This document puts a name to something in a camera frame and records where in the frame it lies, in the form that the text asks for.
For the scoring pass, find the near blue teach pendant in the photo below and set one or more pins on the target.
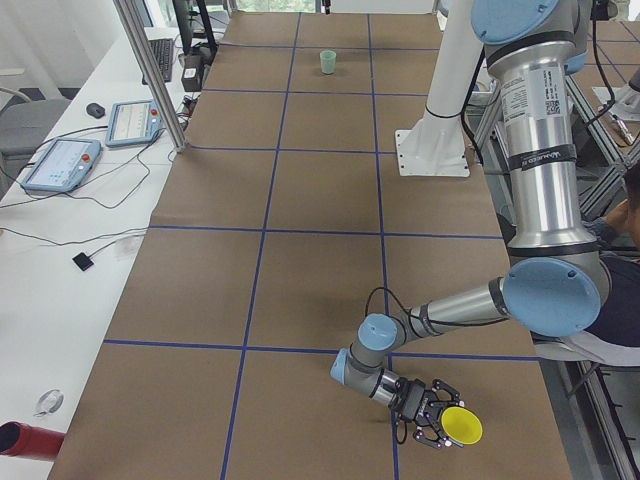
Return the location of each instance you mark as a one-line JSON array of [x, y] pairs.
[[63, 165]]

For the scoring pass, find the red cylinder tube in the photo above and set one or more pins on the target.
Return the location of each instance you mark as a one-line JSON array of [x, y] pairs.
[[26, 441]]

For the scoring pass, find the small black square pad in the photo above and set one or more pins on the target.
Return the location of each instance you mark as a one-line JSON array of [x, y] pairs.
[[83, 261]]

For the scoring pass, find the yellow cup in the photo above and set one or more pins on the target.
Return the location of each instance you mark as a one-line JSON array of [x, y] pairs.
[[461, 425]]

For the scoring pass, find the far blue teach pendant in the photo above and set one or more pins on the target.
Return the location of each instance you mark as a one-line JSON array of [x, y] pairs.
[[133, 123]]

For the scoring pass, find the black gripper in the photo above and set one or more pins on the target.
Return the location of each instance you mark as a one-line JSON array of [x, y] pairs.
[[413, 398]]

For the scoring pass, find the aluminium frame post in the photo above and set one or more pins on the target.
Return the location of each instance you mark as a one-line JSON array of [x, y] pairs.
[[134, 29]]

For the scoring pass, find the black power adapter box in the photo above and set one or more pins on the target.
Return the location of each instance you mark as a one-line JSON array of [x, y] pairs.
[[191, 77]]

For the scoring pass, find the black computer mouse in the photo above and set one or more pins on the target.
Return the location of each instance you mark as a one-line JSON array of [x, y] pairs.
[[95, 110]]

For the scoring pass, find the blue teach pendant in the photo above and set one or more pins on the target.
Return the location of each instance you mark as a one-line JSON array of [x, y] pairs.
[[63, 165], [133, 123]]

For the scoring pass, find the green cup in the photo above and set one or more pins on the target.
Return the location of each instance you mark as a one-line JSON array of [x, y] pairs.
[[327, 61]]

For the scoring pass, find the clear tape roll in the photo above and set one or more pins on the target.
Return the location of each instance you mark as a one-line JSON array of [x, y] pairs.
[[49, 402]]

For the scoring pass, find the black keyboard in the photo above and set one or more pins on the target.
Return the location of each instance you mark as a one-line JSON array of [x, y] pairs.
[[163, 53]]

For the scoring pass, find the seated person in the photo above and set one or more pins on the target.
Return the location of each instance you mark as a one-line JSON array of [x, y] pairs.
[[613, 339]]

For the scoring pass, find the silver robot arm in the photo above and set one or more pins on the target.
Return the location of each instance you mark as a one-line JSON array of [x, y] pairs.
[[557, 282]]

